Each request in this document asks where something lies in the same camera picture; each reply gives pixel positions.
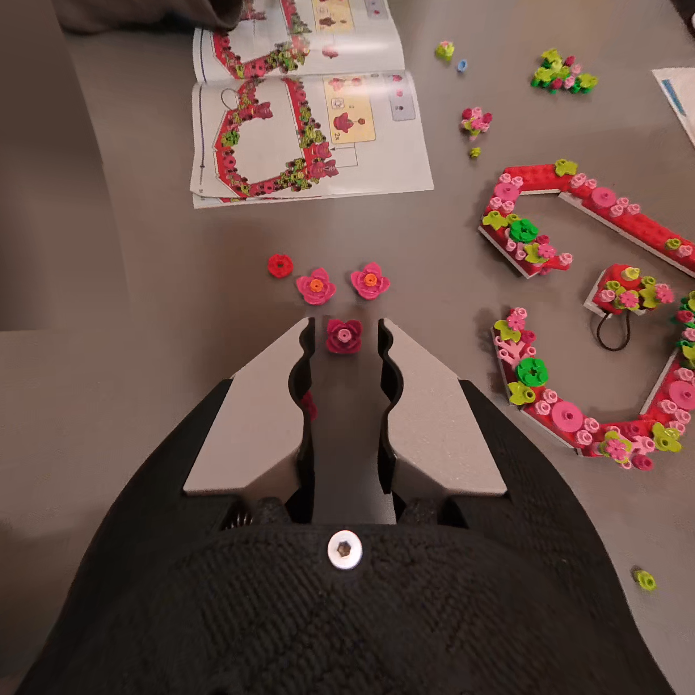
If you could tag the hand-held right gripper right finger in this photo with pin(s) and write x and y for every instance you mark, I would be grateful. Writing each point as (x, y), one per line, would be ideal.
(434, 429)

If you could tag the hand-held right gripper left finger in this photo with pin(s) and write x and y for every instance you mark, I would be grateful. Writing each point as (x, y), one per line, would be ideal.
(260, 429)

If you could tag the dark pink lego rose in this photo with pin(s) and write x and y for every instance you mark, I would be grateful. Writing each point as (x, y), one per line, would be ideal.
(343, 336)

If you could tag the magenta lego flower piece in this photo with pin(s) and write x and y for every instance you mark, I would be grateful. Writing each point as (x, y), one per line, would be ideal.
(310, 406)

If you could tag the curved red lego heart section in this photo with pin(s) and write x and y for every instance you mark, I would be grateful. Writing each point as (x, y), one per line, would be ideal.
(564, 418)

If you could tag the pink lego flower orange centre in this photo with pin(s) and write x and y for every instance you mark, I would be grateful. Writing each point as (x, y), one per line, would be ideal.
(370, 281)
(315, 286)

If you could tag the red round lego piece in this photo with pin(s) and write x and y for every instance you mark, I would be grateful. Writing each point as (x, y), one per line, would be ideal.
(280, 266)

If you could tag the long red lego heart section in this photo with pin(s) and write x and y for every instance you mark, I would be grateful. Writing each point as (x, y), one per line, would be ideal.
(624, 214)

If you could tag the lego instruction booklet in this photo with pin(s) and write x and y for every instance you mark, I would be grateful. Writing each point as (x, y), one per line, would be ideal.
(380, 146)

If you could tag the pink lego flower cluster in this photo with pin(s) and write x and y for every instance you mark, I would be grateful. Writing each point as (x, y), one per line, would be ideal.
(476, 120)

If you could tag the green lego leaf cluster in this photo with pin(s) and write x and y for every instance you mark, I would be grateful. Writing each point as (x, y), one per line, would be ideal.
(562, 73)

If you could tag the lime and pink lego piece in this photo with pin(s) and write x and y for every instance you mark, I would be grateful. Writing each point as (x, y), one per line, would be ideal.
(444, 50)

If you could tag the white paper sheet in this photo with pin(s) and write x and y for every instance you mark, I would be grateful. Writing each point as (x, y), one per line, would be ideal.
(678, 97)

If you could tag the dark cloth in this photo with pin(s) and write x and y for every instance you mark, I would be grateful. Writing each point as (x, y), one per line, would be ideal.
(152, 13)

